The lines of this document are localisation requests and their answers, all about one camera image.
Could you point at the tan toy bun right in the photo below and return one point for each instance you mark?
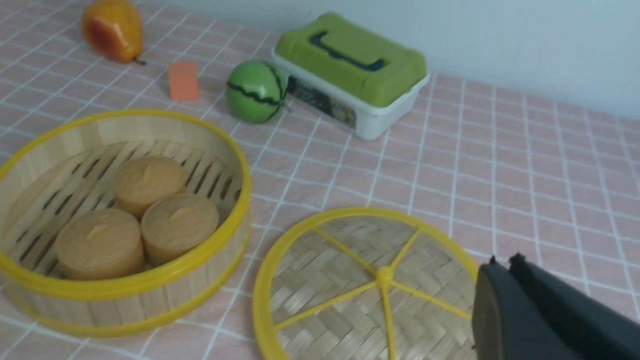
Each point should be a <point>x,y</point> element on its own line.
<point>177,224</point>

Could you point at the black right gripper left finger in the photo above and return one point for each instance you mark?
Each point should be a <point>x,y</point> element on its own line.
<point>522,312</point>

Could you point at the bamboo steamer basket yellow rims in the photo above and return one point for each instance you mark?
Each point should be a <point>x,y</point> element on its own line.
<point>69,171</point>

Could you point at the orange foam cube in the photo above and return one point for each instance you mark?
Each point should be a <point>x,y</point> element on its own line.
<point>182,78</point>

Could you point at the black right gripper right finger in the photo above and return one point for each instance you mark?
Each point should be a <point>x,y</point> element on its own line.
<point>587,326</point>

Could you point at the green toy watermelon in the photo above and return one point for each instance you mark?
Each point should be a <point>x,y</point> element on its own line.
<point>255,91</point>

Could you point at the orange yellow toy pear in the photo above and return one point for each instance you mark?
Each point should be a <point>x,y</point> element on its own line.
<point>114,29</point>

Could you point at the tan toy bun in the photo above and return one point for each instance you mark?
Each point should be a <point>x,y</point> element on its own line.
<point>102,244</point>
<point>177,224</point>
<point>143,181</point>

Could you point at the tan toy bun left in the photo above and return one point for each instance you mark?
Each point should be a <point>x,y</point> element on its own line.
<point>102,244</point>

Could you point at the tan toy bun rear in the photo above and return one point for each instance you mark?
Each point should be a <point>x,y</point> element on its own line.
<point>143,181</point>

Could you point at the white box green lid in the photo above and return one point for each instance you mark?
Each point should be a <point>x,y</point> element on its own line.
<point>360,79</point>

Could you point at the woven bamboo steamer lid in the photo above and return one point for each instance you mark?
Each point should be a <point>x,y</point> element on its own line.
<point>365,283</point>

